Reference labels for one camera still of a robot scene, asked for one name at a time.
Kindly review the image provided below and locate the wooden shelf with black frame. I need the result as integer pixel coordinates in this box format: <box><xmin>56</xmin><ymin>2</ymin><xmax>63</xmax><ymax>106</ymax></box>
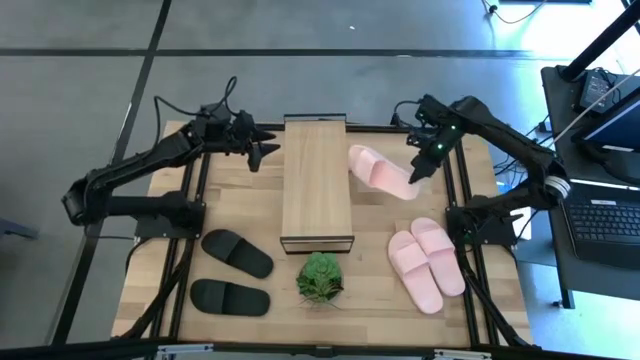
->
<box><xmin>279</xmin><ymin>113</ymin><xmax>355</xmax><ymax>255</ymax></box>

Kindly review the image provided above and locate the computer monitor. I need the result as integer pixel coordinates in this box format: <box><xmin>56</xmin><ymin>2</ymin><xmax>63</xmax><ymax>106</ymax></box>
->
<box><xmin>572</xmin><ymin>89</ymin><xmax>640</xmax><ymax>184</ymax></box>

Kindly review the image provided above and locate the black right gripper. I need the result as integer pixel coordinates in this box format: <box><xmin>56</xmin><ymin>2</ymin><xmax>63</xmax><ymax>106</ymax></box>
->
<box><xmin>406</xmin><ymin>93</ymin><xmax>465</xmax><ymax>185</ymax></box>

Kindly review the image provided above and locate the black floor cable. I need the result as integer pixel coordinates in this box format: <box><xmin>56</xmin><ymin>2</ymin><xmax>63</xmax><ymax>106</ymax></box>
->
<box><xmin>482</xmin><ymin>0</ymin><xmax>549</xmax><ymax>25</ymax></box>

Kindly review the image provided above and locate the black aluminium frame rail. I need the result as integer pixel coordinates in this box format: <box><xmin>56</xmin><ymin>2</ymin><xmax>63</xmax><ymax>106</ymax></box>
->
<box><xmin>197</xmin><ymin>121</ymin><xmax>419</xmax><ymax>135</ymax></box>
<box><xmin>455</xmin><ymin>142</ymin><xmax>500</xmax><ymax>347</ymax></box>
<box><xmin>169</xmin><ymin>152</ymin><xmax>211</xmax><ymax>341</ymax></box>
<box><xmin>149</xmin><ymin>158</ymin><xmax>197</xmax><ymax>341</ymax></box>
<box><xmin>441</xmin><ymin>149</ymin><xmax>479</xmax><ymax>347</ymax></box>

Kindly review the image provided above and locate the black power adapter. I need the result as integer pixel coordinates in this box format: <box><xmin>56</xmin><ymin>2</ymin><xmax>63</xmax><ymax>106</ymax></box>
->
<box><xmin>579</xmin><ymin>68</ymin><xmax>615</xmax><ymax>114</ymax></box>

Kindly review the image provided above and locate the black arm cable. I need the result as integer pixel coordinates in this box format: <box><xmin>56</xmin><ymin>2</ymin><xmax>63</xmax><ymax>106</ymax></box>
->
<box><xmin>152</xmin><ymin>75</ymin><xmax>239</xmax><ymax>147</ymax></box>
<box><xmin>391</xmin><ymin>98</ymin><xmax>426</xmax><ymax>127</ymax></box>

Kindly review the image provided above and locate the black cable bundle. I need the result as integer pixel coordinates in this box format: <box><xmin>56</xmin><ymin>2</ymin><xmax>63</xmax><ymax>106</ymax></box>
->
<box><xmin>492</xmin><ymin>113</ymin><xmax>554</xmax><ymax>184</ymax></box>

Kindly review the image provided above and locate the grey-blue floor object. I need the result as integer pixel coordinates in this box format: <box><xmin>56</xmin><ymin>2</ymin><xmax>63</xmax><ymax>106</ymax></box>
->
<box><xmin>0</xmin><ymin>216</ymin><xmax>40</xmax><ymax>240</ymax></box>

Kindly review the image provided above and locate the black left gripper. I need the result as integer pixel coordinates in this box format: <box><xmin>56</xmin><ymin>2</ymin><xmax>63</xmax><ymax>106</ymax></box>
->
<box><xmin>198</xmin><ymin>102</ymin><xmax>282</xmax><ymax>174</ymax></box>

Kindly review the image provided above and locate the black diagonal frame brace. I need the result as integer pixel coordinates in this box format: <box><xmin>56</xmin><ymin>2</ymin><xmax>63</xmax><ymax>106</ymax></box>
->
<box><xmin>119</xmin><ymin>238</ymin><xmax>196</xmax><ymax>341</ymax></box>
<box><xmin>464</xmin><ymin>264</ymin><xmax>529</xmax><ymax>348</ymax></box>

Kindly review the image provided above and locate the silver metal bracket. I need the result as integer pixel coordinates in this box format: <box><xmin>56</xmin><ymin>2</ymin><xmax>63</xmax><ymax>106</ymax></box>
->
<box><xmin>156</xmin><ymin>343</ymin><xmax>215</xmax><ymax>360</ymax></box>
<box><xmin>433</xmin><ymin>348</ymin><xmax>492</xmax><ymax>360</ymax></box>

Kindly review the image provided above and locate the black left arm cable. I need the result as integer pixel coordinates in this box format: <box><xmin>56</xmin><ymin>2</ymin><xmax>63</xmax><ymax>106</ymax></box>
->
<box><xmin>152</xmin><ymin>75</ymin><xmax>239</xmax><ymax>147</ymax></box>

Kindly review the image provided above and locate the white cable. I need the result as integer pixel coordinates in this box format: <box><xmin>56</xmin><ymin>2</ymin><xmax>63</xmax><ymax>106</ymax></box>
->
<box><xmin>549</xmin><ymin>67</ymin><xmax>640</xmax><ymax>149</ymax></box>

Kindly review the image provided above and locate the black rubber slide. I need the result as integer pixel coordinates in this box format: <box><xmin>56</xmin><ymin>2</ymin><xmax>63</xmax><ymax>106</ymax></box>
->
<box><xmin>200</xmin><ymin>228</ymin><xmax>275</xmax><ymax>280</ymax></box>
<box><xmin>189</xmin><ymin>278</ymin><xmax>272</xmax><ymax>318</ymax></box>

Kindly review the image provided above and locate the triangle-patterned pot with succulent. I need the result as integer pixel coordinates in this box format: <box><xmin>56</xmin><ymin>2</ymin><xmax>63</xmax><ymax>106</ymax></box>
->
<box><xmin>295</xmin><ymin>251</ymin><xmax>345</xmax><ymax>308</ymax></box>

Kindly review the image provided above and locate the white box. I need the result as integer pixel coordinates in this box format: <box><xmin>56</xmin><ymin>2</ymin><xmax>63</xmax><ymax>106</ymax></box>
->
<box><xmin>508</xmin><ymin>206</ymin><xmax>533</xmax><ymax>241</ymax></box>

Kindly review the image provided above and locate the black aluminium frame beam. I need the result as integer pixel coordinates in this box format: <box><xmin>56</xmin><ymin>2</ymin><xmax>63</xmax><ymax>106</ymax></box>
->
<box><xmin>0</xmin><ymin>339</ymin><xmax>640</xmax><ymax>360</ymax></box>

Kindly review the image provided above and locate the black metal pole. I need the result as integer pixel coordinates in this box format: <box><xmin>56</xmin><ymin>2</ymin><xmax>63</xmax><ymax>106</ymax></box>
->
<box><xmin>558</xmin><ymin>0</ymin><xmax>640</xmax><ymax>82</ymax></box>

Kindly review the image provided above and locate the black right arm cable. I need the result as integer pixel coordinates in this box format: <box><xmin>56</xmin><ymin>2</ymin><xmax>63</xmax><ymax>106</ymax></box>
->
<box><xmin>391</xmin><ymin>98</ymin><xmax>426</xmax><ymax>127</ymax></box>

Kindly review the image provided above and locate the black side desk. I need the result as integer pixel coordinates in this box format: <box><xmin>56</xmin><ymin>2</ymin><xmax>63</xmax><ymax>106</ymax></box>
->
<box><xmin>541</xmin><ymin>64</ymin><xmax>640</xmax><ymax>310</ymax></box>

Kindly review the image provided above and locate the pink rubber slide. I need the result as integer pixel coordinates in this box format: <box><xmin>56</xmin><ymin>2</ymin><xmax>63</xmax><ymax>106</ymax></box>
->
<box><xmin>410</xmin><ymin>216</ymin><xmax>467</xmax><ymax>298</ymax></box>
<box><xmin>387</xmin><ymin>230</ymin><xmax>445</xmax><ymax>316</ymax></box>
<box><xmin>347</xmin><ymin>144</ymin><xmax>424</xmax><ymax>201</ymax></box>

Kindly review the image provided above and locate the black laptop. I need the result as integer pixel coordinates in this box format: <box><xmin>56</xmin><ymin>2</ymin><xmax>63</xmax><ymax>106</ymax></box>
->
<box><xmin>562</xmin><ymin>179</ymin><xmax>640</xmax><ymax>271</ymax></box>

